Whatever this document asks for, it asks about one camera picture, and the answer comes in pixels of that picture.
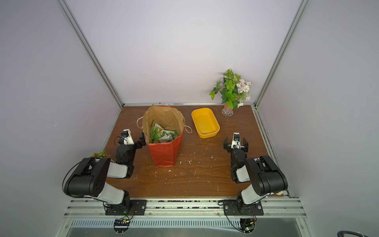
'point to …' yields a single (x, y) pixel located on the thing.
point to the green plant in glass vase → (232, 91)
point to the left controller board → (121, 225)
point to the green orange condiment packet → (166, 138)
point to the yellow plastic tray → (205, 122)
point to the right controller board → (247, 224)
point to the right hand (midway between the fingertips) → (240, 135)
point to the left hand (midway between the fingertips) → (136, 132)
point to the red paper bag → (164, 154)
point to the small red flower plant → (100, 154)
